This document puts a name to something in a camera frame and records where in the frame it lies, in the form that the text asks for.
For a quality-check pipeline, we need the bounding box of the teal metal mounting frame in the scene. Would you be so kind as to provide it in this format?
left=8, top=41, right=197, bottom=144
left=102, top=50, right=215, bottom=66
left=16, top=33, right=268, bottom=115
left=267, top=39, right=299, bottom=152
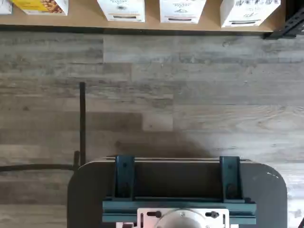
left=102, top=155, right=257, bottom=225

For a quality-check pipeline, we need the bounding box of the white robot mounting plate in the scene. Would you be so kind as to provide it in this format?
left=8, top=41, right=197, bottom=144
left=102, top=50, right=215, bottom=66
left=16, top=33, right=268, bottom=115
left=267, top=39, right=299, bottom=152
left=137, top=208, right=230, bottom=228

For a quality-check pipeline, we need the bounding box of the wooden shelf board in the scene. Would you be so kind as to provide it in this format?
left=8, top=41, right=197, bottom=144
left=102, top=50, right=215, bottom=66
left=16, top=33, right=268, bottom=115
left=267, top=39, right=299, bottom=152
left=0, top=0, right=281, bottom=33

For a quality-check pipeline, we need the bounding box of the yellow purely elizabeth box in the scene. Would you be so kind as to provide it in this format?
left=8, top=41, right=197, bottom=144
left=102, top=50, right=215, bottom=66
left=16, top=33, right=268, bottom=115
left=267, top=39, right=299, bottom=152
left=10, top=0, right=70, bottom=16

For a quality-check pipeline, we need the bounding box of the dark grey robot base platform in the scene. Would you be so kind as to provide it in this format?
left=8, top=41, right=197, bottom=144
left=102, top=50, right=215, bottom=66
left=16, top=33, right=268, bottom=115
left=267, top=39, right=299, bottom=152
left=67, top=155, right=288, bottom=228

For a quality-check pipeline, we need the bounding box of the white box green strip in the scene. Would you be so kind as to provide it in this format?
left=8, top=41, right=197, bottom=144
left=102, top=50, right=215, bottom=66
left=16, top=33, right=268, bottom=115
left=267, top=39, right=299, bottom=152
left=219, top=0, right=281, bottom=28

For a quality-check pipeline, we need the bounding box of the black floor cable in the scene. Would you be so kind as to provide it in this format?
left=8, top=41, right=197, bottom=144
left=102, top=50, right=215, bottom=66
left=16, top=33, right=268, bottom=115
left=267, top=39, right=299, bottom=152
left=0, top=81, right=86, bottom=173

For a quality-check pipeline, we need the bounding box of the white box pink strip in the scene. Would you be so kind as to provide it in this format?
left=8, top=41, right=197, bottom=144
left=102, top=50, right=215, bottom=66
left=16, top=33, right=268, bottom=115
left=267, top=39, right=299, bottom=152
left=159, top=0, right=207, bottom=24

